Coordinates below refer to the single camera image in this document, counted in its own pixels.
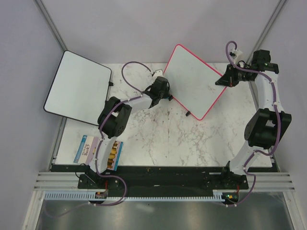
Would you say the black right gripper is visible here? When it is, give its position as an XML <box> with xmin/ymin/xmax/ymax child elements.
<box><xmin>215</xmin><ymin>64</ymin><xmax>251</xmax><ymax>89</ymax></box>

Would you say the pink framed whiteboard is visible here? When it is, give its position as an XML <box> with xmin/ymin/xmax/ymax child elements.
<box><xmin>164</xmin><ymin>44</ymin><xmax>226</xmax><ymax>121</ymax></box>

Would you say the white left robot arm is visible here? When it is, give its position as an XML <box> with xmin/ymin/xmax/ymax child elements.
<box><xmin>88</xmin><ymin>76</ymin><xmax>170</xmax><ymax>188</ymax></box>

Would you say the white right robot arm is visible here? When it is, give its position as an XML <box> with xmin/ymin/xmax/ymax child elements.
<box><xmin>215</xmin><ymin>50</ymin><xmax>292</xmax><ymax>189</ymax></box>

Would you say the black framed whiteboard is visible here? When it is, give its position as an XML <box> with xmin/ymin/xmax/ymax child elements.
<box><xmin>43</xmin><ymin>51</ymin><xmax>112</xmax><ymax>126</ymax></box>

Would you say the dog picture book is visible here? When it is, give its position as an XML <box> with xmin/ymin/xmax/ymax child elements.
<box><xmin>73</xmin><ymin>135</ymin><xmax>124</xmax><ymax>173</ymax></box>

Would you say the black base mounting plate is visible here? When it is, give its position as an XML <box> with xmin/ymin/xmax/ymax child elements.
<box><xmin>78</xmin><ymin>166</ymin><xmax>248</xmax><ymax>196</ymax></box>

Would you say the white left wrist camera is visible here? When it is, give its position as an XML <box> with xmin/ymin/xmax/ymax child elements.
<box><xmin>152</xmin><ymin>69</ymin><xmax>163</xmax><ymax>77</ymax></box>

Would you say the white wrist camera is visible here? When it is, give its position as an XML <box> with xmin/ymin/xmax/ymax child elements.
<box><xmin>152</xmin><ymin>69</ymin><xmax>163</xmax><ymax>77</ymax></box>
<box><xmin>229</xmin><ymin>48</ymin><xmax>243</xmax><ymax>64</ymax></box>

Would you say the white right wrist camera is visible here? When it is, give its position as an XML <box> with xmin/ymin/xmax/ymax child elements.
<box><xmin>229</xmin><ymin>48</ymin><xmax>243</xmax><ymax>64</ymax></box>

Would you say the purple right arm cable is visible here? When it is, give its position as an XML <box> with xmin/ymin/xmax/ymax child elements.
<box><xmin>222</xmin><ymin>41</ymin><xmax>281</xmax><ymax>208</ymax></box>

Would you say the light blue cable duct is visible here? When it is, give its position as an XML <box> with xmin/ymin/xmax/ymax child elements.
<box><xmin>44</xmin><ymin>191</ymin><xmax>224</xmax><ymax>202</ymax></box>

